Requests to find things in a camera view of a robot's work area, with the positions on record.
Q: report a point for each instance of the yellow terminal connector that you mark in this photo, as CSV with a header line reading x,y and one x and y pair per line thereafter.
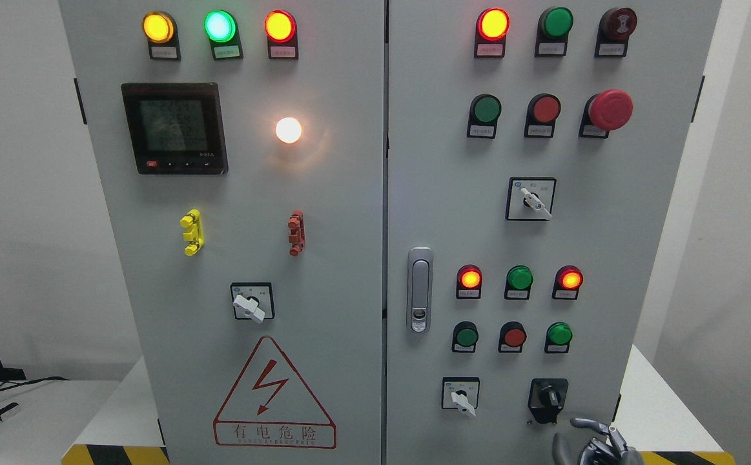
x,y
192,234

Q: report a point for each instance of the black rotary knob switch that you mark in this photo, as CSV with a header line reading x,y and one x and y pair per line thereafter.
x,y
546,399

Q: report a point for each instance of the red push button lower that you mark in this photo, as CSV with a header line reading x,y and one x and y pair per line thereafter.
x,y
512,337

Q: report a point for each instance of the red lit lamp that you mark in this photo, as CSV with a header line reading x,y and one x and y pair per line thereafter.
x,y
492,27
468,282

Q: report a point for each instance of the black digital power meter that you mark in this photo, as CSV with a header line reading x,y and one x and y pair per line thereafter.
x,y
176,129

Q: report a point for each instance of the green push button lower left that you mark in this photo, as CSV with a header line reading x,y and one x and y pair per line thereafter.
x,y
464,337

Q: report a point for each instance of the red push button upper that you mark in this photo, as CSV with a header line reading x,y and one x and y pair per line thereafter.
x,y
543,111

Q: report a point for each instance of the red lit lamp middle left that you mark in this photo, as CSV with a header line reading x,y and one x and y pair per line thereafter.
x,y
468,282

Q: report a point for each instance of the green lit indicator lamp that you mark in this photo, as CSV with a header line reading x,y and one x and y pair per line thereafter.
x,y
223,35

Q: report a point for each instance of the grey cabinet door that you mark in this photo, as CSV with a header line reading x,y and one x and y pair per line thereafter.
x,y
450,193
328,301

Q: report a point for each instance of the silver door lock handle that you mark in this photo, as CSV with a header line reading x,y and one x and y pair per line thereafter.
x,y
419,282

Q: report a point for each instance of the red lamp middle right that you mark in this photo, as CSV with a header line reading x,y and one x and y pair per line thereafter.
x,y
567,283

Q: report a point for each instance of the grey left cabinet door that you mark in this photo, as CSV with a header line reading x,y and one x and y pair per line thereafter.
x,y
328,301

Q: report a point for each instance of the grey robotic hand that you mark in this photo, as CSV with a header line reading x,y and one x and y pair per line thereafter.
x,y
596,451

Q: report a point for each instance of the green push button upper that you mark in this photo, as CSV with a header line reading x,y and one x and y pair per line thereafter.
x,y
483,115

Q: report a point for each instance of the red emergency stop mushroom button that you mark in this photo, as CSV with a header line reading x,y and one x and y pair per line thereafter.
x,y
609,110

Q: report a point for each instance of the red lit lamp left door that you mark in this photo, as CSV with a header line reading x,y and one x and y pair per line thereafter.
x,y
280,28

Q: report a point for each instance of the white selector switch lower right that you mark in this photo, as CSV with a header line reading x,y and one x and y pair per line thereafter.
x,y
461,394

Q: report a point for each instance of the white selector switch left door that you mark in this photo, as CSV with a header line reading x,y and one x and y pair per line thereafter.
x,y
253,301

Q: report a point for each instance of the red electric hazard warning sticker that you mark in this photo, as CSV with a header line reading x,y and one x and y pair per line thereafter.
x,y
270,405

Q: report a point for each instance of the grey right cabinet door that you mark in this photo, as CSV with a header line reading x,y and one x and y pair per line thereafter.
x,y
450,193

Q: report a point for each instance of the green push button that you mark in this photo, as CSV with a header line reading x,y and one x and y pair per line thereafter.
x,y
464,337
483,115

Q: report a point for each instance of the white selector switch upper right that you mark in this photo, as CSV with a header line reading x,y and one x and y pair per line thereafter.
x,y
530,198

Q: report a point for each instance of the green lamp middle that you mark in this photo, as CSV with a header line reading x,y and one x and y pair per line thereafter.
x,y
518,283

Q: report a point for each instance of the red terminal connector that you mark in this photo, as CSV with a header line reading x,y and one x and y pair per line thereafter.
x,y
296,233

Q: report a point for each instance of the white glowing lamp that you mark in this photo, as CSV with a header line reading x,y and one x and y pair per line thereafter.
x,y
288,130

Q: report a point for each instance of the green unlit lamp right top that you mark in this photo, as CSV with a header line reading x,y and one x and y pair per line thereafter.
x,y
553,30

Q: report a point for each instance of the green illuminated button lower right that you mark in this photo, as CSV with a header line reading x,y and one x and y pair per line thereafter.
x,y
558,338

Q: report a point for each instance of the small white black dongle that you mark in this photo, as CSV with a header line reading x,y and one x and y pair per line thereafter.
x,y
9,410

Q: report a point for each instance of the yellow indicator lamp top left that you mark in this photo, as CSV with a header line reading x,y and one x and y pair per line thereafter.
x,y
162,36

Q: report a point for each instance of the white selector switch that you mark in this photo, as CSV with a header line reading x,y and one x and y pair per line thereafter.
x,y
461,394
530,198

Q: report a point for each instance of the red push button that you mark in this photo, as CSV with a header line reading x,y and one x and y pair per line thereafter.
x,y
543,111
512,337

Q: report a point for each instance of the red lit lamp right top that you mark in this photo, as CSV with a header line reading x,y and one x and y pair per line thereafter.
x,y
492,27

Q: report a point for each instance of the dark red buzzer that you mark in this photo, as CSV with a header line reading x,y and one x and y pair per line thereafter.
x,y
615,28

